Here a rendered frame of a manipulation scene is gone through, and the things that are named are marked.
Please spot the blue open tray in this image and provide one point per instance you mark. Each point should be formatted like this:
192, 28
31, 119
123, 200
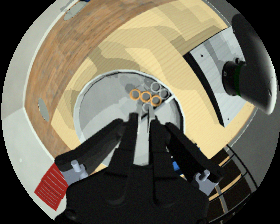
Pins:
176, 168

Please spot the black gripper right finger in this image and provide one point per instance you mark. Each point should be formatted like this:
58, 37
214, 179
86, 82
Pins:
200, 171

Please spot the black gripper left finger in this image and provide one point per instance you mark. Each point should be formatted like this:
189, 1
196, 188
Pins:
82, 161

